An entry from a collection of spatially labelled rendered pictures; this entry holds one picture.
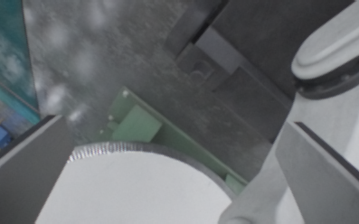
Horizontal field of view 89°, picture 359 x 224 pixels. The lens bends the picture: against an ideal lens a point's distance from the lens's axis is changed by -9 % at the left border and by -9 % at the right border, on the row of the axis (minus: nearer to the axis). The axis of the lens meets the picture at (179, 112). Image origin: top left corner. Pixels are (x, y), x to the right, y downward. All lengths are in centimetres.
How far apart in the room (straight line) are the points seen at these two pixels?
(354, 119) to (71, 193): 67
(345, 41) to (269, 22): 18
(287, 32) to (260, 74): 11
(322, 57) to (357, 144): 12
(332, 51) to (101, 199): 67
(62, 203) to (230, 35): 63
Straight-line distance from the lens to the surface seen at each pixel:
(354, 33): 30
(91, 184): 70
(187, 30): 47
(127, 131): 97
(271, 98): 52
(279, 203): 21
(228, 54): 47
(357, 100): 28
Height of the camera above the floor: 59
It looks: 38 degrees down
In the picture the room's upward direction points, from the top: 149 degrees counter-clockwise
